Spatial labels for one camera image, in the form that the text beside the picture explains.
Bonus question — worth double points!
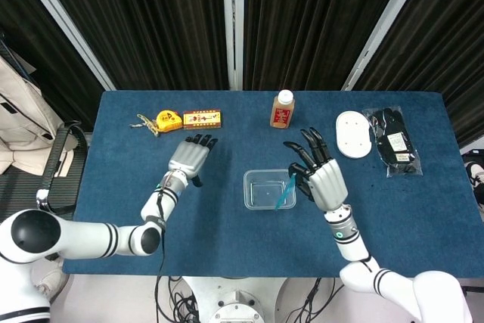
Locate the thin black floor cable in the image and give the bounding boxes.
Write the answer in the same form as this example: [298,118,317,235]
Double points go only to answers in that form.
[284,277,341,323]

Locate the brown bottle white cap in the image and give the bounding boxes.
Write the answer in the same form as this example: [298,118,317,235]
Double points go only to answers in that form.
[269,89,296,129]

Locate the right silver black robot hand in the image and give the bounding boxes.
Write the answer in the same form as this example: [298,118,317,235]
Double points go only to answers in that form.
[283,127,349,212]

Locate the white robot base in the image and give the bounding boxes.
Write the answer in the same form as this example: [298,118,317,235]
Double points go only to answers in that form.
[181,275,337,323]

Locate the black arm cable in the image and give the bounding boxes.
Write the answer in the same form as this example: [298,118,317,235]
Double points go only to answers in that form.
[154,171,179,323]

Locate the black mesh chair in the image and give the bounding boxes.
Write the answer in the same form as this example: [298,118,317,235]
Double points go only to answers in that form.
[0,121,90,220]

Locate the black gloves in plastic bag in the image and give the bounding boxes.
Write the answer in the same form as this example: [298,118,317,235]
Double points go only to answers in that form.
[361,105,424,179]

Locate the yellow tape measure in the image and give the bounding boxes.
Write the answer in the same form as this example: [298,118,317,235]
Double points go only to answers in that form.
[156,110,184,133]

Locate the black pleated curtain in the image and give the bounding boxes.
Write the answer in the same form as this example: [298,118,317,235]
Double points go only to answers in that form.
[352,0,484,149]
[33,0,230,92]
[0,0,106,133]
[243,0,412,92]

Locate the white shoe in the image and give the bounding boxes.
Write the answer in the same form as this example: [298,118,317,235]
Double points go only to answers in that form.
[31,266,70,304]

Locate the white frame bar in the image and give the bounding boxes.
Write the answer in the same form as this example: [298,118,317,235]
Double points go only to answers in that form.
[10,0,116,92]
[341,0,433,92]
[221,0,246,92]

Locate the red yellow patterned box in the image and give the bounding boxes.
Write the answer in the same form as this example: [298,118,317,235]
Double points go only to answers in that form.
[182,109,225,131]

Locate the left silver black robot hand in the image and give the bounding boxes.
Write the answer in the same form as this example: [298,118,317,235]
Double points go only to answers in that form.
[167,133,219,188]

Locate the beige jacket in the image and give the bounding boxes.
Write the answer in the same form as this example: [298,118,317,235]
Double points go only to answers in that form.
[0,54,66,175]

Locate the black floor cable bundle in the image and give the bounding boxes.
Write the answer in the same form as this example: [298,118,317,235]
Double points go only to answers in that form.
[154,275,201,323]

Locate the metal key chain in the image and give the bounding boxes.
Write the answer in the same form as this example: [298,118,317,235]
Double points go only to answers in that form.
[129,113,160,138]

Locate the black white sneaker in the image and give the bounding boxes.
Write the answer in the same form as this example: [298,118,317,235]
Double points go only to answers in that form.
[463,161,484,222]

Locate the white oval plate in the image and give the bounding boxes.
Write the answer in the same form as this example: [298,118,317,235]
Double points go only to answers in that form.
[335,110,374,160]

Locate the blue table mat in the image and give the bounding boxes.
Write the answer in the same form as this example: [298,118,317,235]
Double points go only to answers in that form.
[61,90,484,279]

